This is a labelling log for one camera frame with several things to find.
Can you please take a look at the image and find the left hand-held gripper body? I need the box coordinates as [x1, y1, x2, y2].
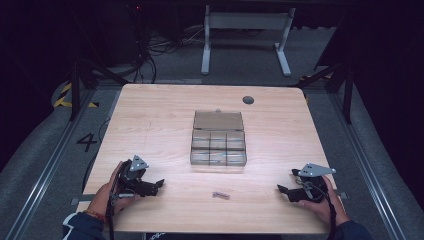
[115, 154, 158, 202]

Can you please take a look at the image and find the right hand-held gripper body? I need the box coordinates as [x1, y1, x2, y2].
[291, 162, 337, 204]

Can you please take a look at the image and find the black metal stand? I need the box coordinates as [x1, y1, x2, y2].
[68, 56, 131, 122]
[289, 61, 355, 125]

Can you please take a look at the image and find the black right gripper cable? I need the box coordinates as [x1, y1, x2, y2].
[309, 181, 338, 240]

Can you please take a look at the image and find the yellow black floor tape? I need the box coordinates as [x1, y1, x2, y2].
[53, 82, 100, 109]

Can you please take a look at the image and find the orange wrist bracelet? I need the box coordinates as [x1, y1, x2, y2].
[83, 209, 106, 223]

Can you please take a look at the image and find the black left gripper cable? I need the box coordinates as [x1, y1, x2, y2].
[105, 173, 117, 240]

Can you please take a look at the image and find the clear plastic compartment box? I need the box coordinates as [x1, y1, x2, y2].
[189, 108, 248, 167]

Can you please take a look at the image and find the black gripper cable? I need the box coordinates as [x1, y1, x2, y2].
[105, 173, 117, 240]
[309, 181, 338, 240]

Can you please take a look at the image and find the person's right hand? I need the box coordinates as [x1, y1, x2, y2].
[294, 175, 352, 228]

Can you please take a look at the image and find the bundle of black floor cables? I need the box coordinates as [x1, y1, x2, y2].
[129, 6, 208, 84]

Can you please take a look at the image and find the person's left hand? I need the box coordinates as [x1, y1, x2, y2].
[87, 161, 142, 218]

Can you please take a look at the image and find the white metal table frame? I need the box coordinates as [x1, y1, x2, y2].
[200, 4, 297, 77]

